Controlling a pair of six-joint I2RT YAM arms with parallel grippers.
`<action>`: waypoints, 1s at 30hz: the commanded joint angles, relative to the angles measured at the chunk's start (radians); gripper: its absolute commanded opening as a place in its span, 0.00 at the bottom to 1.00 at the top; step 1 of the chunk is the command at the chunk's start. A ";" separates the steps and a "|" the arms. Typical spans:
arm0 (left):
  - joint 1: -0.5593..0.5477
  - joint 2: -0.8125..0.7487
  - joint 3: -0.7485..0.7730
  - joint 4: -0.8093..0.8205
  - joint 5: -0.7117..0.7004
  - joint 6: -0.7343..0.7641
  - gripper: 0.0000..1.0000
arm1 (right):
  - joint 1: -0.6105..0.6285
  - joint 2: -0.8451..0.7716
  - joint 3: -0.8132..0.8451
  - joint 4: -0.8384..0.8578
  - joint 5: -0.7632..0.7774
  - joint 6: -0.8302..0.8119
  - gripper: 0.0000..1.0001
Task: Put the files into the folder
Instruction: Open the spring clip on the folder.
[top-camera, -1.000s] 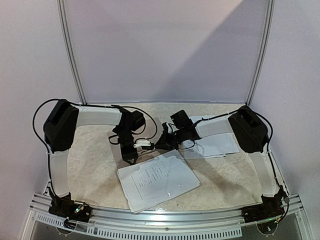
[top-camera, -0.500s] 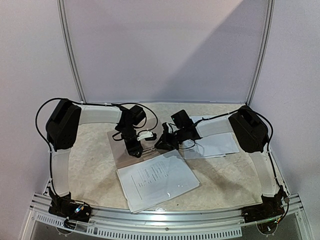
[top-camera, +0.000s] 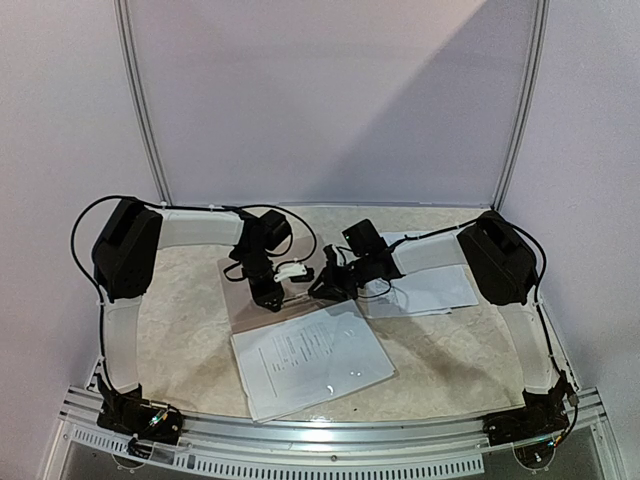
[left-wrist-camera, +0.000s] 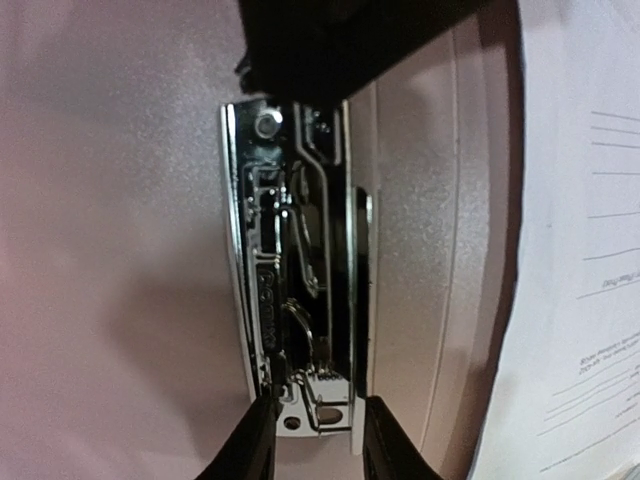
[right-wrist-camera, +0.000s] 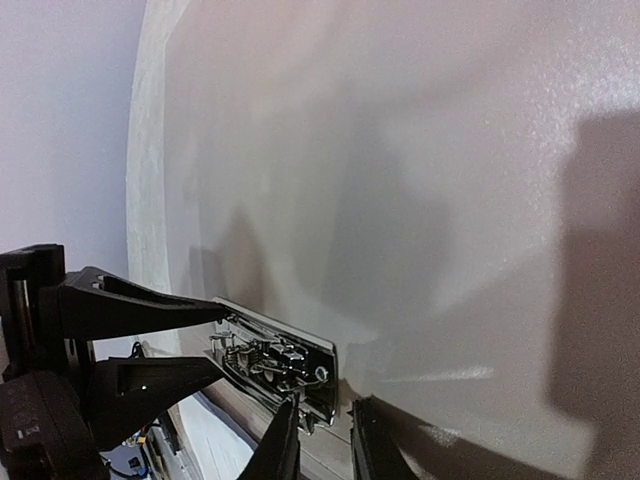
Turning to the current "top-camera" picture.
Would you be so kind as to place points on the white paper stack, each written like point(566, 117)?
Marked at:
point(433, 279)

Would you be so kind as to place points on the aluminium frame post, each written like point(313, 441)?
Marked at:
point(140, 105)
point(531, 71)

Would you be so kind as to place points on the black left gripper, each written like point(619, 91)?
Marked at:
point(274, 295)

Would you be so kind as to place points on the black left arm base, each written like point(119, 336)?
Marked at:
point(141, 418)

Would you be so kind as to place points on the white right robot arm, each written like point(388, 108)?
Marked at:
point(507, 265)

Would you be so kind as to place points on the pink paper folder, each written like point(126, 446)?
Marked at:
point(244, 314)

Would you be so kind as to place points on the aluminium frame left post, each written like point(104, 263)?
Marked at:
point(140, 105)

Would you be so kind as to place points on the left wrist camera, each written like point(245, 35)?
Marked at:
point(296, 272)

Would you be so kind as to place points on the aluminium frame right post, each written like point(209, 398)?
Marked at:
point(531, 71)

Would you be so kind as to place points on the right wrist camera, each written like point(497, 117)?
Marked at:
point(334, 257)

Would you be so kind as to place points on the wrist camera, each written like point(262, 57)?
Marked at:
point(296, 272)
point(334, 257)

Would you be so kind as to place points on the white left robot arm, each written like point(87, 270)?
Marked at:
point(124, 257)

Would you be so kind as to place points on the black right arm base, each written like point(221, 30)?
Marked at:
point(541, 415)

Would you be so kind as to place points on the aluminium front rail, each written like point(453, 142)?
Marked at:
point(220, 447)

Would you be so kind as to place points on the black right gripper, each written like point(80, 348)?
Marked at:
point(330, 281)

